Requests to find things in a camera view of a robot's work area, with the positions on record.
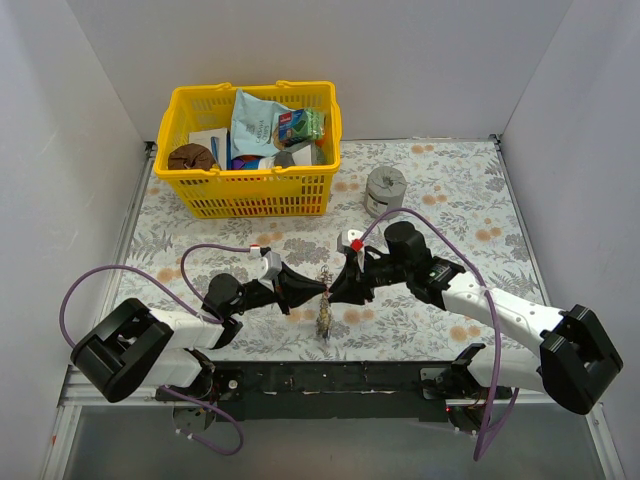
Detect metal key organiser ring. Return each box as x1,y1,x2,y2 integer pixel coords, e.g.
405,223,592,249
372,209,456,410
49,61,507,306
313,267,335,346

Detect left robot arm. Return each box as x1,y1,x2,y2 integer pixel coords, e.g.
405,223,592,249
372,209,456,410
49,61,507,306
70,264,326,403

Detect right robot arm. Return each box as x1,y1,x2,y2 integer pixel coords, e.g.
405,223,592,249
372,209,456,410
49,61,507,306
329,221,623,415

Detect floral table mat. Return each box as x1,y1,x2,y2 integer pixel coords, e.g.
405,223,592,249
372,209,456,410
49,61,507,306
118,140,543,361

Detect yellow plastic shopping basket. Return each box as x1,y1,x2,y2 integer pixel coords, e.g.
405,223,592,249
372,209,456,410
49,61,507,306
154,80,342,219

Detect brown round pouch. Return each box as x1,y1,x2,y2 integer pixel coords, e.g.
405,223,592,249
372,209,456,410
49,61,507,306
167,143,217,171

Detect white blue box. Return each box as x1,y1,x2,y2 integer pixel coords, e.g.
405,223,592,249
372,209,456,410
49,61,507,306
189,128,229,170

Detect blue green sponge pack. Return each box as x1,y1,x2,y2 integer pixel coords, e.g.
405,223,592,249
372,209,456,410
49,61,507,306
277,108,325,147

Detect light blue chips bag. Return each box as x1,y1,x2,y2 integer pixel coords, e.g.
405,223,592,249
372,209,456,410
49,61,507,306
230,89,291,159

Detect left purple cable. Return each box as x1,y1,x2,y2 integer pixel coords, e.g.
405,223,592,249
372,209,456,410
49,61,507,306
58,243,261,456

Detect purple cable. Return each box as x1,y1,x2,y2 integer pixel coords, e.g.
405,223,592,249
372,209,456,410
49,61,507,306
357,207,521,461
58,243,261,456

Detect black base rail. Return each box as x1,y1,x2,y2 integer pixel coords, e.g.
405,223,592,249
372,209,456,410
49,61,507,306
154,357,511,424

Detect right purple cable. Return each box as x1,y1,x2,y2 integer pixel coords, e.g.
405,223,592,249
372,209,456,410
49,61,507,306
357,207,521,461

